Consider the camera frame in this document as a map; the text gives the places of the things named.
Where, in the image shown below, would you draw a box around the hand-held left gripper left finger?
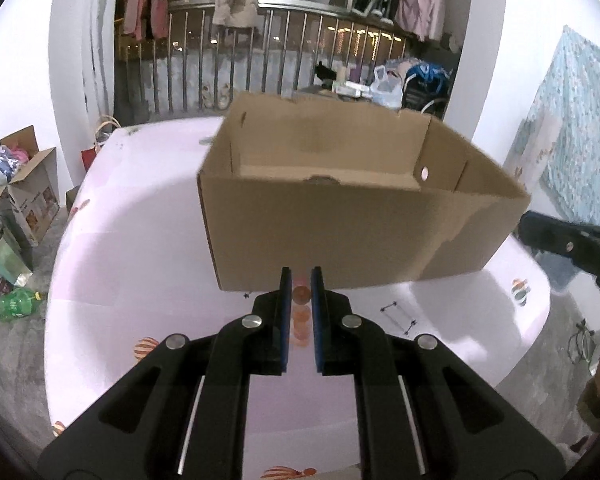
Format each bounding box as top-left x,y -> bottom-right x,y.
40,266 -> 294,480

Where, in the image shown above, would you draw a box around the hanging light pink garment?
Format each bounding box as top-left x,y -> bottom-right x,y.
394,0 -> 447,42

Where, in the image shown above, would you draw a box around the woven basket bag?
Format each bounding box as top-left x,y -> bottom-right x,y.
93,115 -> 124,149

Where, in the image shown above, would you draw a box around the wheelchair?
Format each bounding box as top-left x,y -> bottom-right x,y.
402,62 -> 454,119

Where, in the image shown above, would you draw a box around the green plastic bottle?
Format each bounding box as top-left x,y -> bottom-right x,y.
0,287 -> 46,322

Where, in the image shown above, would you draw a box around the white plastic bag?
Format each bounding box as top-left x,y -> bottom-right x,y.
369,65 -> 404,110

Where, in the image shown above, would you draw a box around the blue bag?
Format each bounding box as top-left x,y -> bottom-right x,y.
414,62 -> 451,84

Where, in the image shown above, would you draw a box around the pile of clothes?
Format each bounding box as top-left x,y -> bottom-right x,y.
0,144 -> 32,197

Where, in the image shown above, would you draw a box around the green paper bag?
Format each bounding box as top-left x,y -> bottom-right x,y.
0,239 -> 34,287

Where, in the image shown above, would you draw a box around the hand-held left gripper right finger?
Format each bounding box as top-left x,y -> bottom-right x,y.
310,266 -> 566,480

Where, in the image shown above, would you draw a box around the hanging pink coat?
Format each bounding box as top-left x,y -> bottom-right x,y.
121,0 -> 174,42

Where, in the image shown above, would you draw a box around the grey cabinet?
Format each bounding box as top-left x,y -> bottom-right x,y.
292,87 -> 377,105

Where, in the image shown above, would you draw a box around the metal balcony railing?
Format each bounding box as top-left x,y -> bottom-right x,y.
114,0 -> 462,117

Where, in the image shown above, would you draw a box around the teal patterned cloth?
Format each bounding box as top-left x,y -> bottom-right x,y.
537,24 -> 600,234

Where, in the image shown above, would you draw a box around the white curtain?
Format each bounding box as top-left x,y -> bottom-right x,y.
81,0 -> 117,127

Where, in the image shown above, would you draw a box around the printed open cardboard box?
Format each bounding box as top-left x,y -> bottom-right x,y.
0,125 -> 61,247

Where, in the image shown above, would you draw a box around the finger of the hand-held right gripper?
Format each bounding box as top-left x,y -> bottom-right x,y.
519,210 -> 600,287

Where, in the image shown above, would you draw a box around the black barbell pins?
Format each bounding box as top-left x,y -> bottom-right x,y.
381,301 -> 417,334

